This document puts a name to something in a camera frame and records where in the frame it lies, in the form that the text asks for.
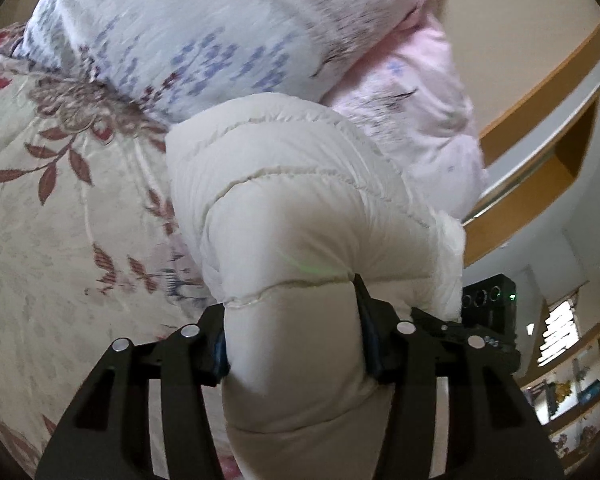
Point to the beige padded headboard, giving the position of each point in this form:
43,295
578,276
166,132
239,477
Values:
510,20

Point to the beige floral bedspread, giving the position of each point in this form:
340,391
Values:
55,200

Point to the pink floral pillow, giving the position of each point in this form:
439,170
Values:
420,125

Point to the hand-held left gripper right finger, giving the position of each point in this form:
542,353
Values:
371,342

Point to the wooden bed frame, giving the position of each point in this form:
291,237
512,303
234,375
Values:
565,160

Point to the wooden bookshelf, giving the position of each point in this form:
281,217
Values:
575,400

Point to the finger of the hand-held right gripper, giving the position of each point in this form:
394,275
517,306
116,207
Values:
442,325

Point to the white blue-flowered pillow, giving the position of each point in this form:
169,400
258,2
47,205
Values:
220,25

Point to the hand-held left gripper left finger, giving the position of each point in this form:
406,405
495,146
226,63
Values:
219,355

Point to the cream quilted puffer jacket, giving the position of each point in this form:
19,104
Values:
290,200

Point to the bright window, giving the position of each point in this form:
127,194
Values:
560,330

